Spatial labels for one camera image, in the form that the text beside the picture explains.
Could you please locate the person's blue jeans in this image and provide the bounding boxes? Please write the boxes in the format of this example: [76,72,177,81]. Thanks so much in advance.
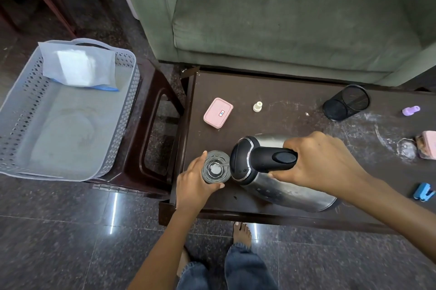
[176,243,278,290]

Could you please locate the person's left forearm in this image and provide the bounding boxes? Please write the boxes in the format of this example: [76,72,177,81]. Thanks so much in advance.
[127,205,206,290]

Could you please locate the pink lidded plastic container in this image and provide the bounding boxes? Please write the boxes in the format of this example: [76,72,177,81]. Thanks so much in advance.
[203,98,234,129]

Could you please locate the person's right forearm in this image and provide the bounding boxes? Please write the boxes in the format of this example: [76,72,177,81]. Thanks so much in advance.
[342,172,436,266]

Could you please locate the green fabric sofa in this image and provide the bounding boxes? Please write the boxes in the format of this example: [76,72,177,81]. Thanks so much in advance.
[114,0,436,88]

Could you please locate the grey perforated plastic basket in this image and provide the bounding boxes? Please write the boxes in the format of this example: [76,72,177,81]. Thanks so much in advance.
[0,38,141,182]

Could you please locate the pink open container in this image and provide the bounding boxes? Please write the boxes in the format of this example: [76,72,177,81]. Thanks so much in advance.
[415,130,436,160]

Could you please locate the dark brown plastic stool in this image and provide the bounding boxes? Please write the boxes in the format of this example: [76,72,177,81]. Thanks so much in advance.
[84,56,186,199]

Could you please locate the person's right hand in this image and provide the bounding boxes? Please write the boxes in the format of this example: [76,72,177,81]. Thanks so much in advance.
[268,131,370,198]

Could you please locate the clear drinking glass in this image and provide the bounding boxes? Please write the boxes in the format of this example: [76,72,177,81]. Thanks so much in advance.
[201,150,232,185]

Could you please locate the person's left hand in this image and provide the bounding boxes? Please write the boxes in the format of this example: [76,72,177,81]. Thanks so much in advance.
[176,151,225,214]

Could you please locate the person's right foot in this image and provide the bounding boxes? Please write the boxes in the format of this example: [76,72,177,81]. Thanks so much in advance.
[232,221,252,250]

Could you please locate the steel electric kettle black handle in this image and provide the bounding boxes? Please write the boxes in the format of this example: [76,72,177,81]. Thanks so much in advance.
[230,134,342,213]

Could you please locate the blue stapler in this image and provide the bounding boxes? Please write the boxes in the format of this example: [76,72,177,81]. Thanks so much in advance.
[412,182,436,203]

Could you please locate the clear round plastic lid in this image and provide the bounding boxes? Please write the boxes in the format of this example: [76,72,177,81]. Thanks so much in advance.
[396,138,418,160]

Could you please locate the white and blue pouch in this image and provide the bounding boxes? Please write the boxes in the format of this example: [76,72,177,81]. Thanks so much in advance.
[38,42,119,92]

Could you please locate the black mesh pen holder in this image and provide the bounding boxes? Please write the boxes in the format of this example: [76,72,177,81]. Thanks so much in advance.
[322,84,370,122]

